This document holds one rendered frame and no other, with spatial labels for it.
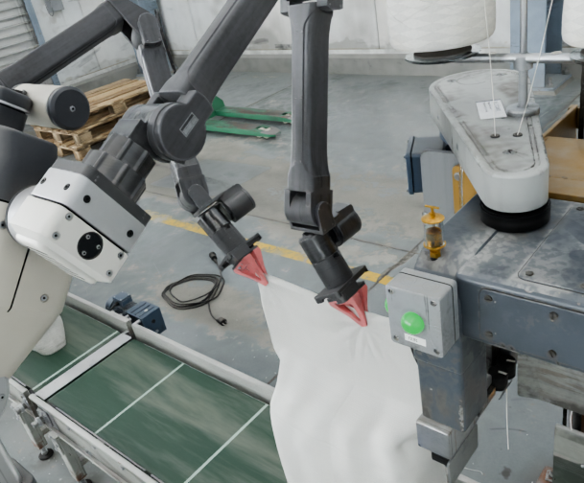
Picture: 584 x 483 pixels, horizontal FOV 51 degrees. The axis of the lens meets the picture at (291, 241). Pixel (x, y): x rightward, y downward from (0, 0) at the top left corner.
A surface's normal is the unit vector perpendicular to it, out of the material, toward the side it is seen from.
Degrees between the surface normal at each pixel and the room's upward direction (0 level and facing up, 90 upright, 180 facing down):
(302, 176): 71
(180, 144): 86
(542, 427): 0
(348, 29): 90
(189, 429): 0
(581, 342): 90
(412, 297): 90
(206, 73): 80
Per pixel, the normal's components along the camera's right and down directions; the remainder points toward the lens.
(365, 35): -0.64, 0.46
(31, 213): -0.47, -0.51
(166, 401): -0.17, -0.86
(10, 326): 0.47, 0.69
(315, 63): 0.67, 0.15
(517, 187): -0.23, 0.50
